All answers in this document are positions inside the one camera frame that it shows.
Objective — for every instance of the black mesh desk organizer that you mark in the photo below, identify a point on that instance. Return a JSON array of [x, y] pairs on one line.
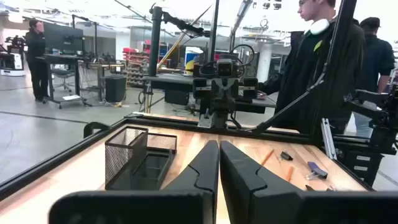
[[124, 155]]

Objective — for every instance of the orange pencil with red eraser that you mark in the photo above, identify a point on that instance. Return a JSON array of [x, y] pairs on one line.
[[290, 174], [267, 157]]

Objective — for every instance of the black machine beside table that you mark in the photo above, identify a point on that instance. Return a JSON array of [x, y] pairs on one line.
[[367, 99]]

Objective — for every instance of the black aluminium table frame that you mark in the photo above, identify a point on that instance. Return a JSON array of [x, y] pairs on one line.
[[46, 165]]

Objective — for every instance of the blue and white barrel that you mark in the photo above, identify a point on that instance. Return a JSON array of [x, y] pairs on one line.
[[191, 57]]

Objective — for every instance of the dark workbench table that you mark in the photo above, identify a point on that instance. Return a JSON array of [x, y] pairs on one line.
[[174, 81]]

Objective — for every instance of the grey office chair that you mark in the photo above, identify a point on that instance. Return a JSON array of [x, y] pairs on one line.
[[63, 74]]

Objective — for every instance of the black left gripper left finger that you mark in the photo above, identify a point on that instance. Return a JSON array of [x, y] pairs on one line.
[[140, 208]]

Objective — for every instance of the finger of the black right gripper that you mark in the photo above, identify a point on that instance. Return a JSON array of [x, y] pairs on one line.
[[229, 104], [218, 104]]

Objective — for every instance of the white headphones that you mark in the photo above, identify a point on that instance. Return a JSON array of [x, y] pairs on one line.
[[318, 26]]

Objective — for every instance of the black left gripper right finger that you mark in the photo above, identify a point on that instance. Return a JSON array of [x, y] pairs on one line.
[[280, 208]]

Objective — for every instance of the silver aluminium extrusion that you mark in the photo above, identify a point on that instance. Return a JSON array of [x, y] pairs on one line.
[[329, 140]]

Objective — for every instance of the black standing desk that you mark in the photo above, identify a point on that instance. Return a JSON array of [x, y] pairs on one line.
[[62, 57]]

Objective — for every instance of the person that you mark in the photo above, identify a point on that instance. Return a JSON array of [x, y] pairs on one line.
[[314, 9], [377, 56], [35, 53]]

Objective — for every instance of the white machine with black top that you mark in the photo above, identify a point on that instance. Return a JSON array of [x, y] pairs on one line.
[[12, 62]]

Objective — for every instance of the black frame clamp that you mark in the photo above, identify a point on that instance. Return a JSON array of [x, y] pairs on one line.
[[93, 126]]

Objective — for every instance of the red parts shelf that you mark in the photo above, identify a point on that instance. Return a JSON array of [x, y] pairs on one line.
[[135, 67]]

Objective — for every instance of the black bin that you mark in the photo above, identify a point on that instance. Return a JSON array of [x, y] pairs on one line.
[[115, 89]]

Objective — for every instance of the black post with boom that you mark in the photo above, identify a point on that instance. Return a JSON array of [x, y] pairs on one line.
[[155, 46]]

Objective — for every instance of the black vertical pole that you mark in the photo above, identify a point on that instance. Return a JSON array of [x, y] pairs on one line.
[[214, 25]]

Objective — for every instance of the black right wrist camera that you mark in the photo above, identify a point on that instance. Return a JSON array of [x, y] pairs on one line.
[[225, 68]]

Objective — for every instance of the black gantry post with brace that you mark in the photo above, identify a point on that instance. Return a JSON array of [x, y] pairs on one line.
[[344, 21]]

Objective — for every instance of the black box with white labels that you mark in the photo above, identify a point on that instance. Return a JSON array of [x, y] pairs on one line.
[[351, 168]]

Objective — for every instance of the black computer monitor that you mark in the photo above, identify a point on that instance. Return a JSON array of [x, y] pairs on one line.
[[62, 39]]

